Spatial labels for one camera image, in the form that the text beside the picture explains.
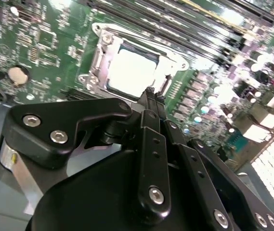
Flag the metal socket cover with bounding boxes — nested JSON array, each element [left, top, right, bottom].
[[91, 33, 189, 97]]

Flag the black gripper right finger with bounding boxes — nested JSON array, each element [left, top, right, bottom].
[[156, 92, 274, 231]]

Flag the silver CPU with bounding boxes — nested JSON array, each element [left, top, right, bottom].
[[107, 47, 168, 97]]

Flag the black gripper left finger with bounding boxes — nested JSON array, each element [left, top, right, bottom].
[[1, 87, 171, 218]]

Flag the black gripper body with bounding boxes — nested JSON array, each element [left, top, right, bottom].
[[25, 149, 216, 231]]

